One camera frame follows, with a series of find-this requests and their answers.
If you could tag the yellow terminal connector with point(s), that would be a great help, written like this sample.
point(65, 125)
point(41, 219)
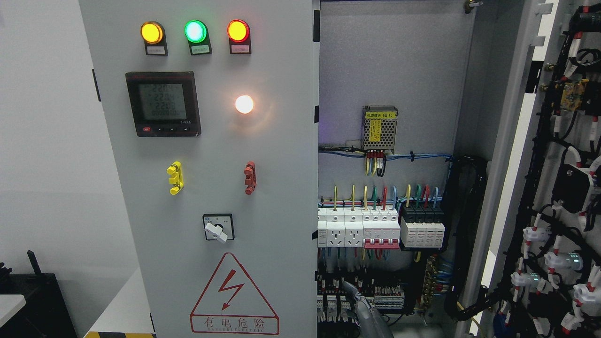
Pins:
point(176, 177)

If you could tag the white rotary selector switch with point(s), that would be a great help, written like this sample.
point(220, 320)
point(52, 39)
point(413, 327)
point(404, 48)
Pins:
point(218, 226)

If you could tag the white glowing lamp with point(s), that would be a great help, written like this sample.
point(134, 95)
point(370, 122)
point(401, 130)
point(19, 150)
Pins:
point(244, 104)

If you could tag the black white surge protector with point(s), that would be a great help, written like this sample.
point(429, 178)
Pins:
point(422, 227)

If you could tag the green indicator lamp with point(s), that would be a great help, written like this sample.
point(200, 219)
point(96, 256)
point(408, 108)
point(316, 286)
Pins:
point(198, 38)

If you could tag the red terminal connector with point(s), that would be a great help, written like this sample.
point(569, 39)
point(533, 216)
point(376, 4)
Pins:
point(250, 177)

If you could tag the red indicator lamp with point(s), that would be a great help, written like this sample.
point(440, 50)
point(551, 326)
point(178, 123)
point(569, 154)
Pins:
point(239, 38)

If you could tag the black relay terminal row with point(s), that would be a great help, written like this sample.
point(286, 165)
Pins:
point(383, 291)

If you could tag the grey cabinet door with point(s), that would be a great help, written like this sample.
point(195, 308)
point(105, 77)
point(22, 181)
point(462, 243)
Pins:
point(539, 276)
point(261, 284)

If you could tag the black box at left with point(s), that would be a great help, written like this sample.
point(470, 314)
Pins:
point(44, 314)

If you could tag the metal mesh power supply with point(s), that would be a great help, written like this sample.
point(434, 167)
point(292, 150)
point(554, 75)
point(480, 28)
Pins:
point(379, 127)

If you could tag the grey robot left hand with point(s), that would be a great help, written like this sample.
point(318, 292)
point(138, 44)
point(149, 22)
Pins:
point(370, 322)

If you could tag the yellow indicator lamp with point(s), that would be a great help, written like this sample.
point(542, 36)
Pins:
point(155, 40)

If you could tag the black digital power meter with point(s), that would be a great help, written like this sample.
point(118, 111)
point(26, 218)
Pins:
point(164, 103)

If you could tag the white socket breaker row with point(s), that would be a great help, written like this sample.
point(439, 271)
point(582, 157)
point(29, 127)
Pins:
point(357, 227)

